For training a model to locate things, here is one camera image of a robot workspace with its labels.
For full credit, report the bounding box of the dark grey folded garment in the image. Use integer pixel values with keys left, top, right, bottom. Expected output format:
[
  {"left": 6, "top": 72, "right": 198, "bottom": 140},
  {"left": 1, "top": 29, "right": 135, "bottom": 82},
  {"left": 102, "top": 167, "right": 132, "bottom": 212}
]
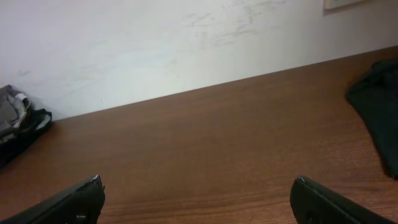
[{"left": 1, "top": 85, "right": 30, "bottom": 144}]

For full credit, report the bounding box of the white frame on wall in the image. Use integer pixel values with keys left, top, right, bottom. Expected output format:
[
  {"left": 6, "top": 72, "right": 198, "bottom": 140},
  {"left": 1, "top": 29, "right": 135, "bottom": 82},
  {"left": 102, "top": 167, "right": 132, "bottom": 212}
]
[{"left": 324, "top": 0, "right": 364, "bottom": 10}]

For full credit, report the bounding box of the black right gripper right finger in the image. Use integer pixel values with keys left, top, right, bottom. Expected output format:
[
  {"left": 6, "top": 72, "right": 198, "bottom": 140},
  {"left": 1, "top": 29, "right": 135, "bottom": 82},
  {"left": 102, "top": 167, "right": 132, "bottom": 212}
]
[{"left": 290, "top": 177, "right": 394, "bottom": 224}]

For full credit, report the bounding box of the dark green t-shirt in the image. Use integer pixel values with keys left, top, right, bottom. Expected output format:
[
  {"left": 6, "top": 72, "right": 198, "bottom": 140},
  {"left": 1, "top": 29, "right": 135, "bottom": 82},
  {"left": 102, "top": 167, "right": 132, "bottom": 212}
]
[{"left": 345, "top": 60, "right": 397, "bottom": 179}]

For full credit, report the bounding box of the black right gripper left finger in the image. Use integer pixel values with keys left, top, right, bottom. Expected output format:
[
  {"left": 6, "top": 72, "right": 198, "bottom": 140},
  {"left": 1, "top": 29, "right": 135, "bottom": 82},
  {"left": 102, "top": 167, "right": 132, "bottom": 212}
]
[{"left": 1, "top": 175, "right": 105, "bottom": 224}]

